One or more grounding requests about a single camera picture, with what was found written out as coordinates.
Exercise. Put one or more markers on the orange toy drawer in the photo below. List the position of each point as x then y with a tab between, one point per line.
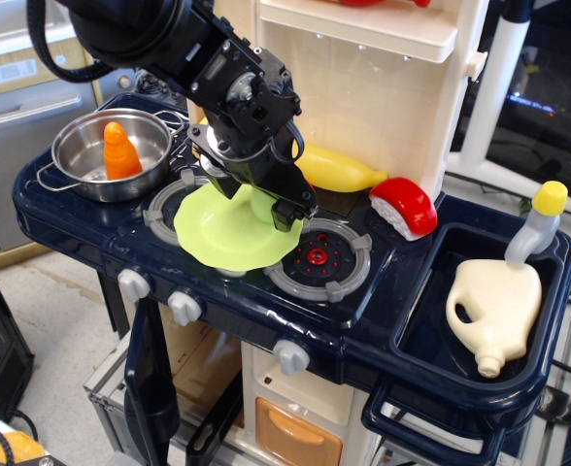
292	439

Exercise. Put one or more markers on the grey red right burner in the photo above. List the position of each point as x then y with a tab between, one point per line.
330	262

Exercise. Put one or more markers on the cream toy jug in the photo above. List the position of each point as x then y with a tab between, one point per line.
491	308

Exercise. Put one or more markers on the yellow toy corn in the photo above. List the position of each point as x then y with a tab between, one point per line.
195	150

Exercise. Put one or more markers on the orange toy carrot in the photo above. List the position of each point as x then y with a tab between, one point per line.
120	156

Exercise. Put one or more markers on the yellow toy banana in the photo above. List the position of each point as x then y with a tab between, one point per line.
337	172

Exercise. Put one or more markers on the grey toy dishwasher unit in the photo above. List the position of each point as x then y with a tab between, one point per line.
34	106

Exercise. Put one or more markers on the grey right stove knob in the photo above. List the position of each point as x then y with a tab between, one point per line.
292	358

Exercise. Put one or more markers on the grey left stove knob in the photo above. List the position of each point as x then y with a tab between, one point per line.
132	285

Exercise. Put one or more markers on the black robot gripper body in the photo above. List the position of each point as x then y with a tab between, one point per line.
261	170

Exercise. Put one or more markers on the grey left burner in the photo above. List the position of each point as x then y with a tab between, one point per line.
159	216

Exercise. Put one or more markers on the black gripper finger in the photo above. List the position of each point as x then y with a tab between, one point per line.
285	212
225	184

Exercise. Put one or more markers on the navy toy kitchen counter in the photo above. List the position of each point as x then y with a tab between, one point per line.
390	338

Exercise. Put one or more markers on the navy toy oven door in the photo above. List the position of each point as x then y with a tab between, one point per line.
150	403

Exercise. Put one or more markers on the grey yellow toy faucet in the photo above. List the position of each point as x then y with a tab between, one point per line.
537	232

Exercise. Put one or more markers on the grey stove knob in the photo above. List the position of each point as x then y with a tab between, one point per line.
132	285
185	308
292	358

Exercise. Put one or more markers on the stainless steel pot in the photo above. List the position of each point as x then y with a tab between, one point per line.
77	152

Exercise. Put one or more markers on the grey middle stove knob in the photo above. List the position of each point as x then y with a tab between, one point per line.
185	308

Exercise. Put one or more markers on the green toy pear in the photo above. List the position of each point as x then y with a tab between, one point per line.
261	204

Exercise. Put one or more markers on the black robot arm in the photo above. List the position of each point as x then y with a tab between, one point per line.
246	94

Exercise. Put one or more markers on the cream toy kitchen back shelf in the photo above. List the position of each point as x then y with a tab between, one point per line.
383	84

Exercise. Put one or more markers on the red white toy sushi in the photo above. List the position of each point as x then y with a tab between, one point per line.
404	206

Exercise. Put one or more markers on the light green plastic plate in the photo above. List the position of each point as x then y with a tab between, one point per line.
224	234

